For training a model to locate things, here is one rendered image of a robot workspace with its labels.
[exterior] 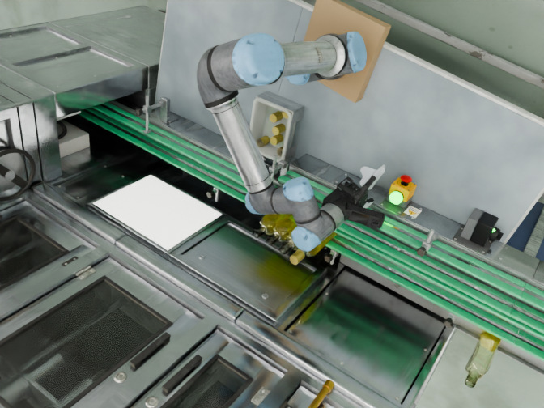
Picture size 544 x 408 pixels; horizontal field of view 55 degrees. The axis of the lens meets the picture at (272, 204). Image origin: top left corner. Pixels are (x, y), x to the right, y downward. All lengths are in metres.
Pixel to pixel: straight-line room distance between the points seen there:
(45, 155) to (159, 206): 0.50
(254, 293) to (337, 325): 0.30
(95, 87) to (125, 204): 0.51
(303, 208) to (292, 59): 0.38
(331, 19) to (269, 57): 0.61
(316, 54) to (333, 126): 0.55
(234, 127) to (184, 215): 0.78
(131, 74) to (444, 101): 1.34
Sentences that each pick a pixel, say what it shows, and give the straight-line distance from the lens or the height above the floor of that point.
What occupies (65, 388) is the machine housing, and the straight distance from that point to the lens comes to 1.62.
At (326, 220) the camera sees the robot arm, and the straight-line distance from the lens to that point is 1.45.
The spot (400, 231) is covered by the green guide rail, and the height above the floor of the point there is 0.93.
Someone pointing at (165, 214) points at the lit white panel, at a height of 1.16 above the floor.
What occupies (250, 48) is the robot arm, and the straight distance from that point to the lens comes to 1.24.
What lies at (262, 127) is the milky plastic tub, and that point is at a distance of 2.12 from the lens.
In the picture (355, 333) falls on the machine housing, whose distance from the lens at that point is 1.81.
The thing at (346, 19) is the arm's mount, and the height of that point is 0.79.
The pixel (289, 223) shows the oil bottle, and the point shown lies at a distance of 1.86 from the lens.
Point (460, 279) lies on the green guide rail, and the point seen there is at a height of 0.92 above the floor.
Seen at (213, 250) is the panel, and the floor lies 1.19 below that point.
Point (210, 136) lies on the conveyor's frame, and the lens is 2.28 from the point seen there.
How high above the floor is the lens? 2.39
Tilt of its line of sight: 46 degrees down
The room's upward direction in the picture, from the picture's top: 125 degrees counter-clockwise
